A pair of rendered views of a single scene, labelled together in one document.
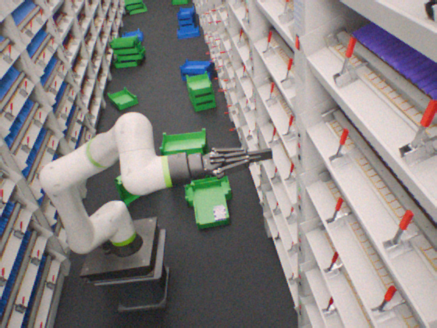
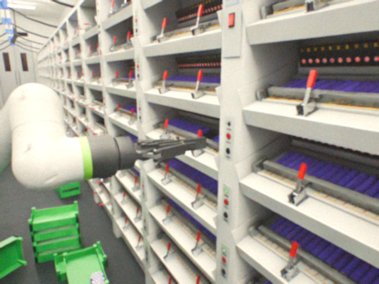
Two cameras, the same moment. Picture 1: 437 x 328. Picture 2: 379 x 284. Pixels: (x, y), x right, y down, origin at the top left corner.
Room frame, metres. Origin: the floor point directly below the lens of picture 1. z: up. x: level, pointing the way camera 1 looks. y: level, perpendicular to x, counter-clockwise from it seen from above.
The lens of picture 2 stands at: (0.30, 0.22, 1.24)
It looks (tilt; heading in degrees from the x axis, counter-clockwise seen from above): 15 degrees down; 332
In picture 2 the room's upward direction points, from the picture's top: straight up
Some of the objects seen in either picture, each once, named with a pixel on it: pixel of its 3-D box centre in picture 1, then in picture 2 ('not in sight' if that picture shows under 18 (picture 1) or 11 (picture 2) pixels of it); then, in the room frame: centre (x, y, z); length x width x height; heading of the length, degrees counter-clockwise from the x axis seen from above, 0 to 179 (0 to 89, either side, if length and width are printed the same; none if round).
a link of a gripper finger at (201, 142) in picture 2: (260, 155); (193, 144); (0.92, -0.13, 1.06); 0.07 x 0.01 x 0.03; 92
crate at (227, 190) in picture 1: (207, 189); (80, 260); (2.08, 0.09, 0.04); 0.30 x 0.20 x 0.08; 92
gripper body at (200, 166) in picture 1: (206, 165); (134, 151); (0.92, 0.03, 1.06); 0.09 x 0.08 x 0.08; 92
